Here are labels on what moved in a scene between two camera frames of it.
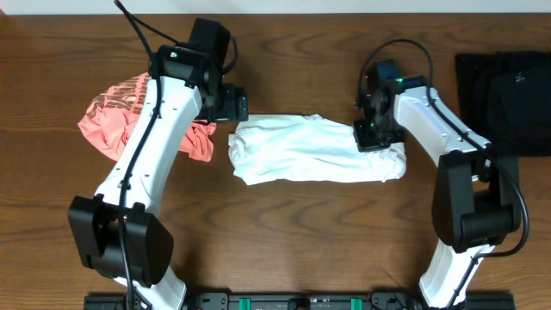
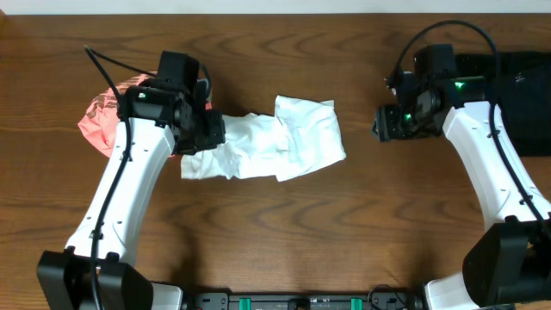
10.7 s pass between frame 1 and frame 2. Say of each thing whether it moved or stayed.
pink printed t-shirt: stayed
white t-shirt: moved
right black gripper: moved
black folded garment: stayed
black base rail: stayed
